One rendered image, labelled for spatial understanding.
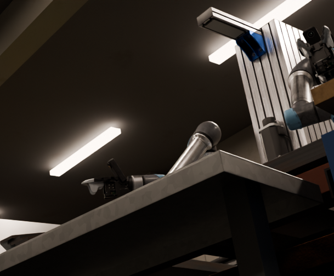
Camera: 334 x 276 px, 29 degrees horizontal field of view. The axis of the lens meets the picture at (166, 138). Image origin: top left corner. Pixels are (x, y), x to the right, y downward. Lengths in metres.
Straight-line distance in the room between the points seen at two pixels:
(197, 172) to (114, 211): 0.16
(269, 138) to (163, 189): 1.82
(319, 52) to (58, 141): 5.15
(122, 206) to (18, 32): 3.83
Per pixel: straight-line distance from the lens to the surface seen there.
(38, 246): 1.06
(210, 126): 2.83
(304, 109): 2.20
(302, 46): 2.03
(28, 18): 4.63
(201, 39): 5.60
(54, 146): 7.10
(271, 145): 2.66
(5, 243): 1.20
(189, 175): 0.85
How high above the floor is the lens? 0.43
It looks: 25 degrees up
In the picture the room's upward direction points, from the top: 9 degrees counter-clockwise
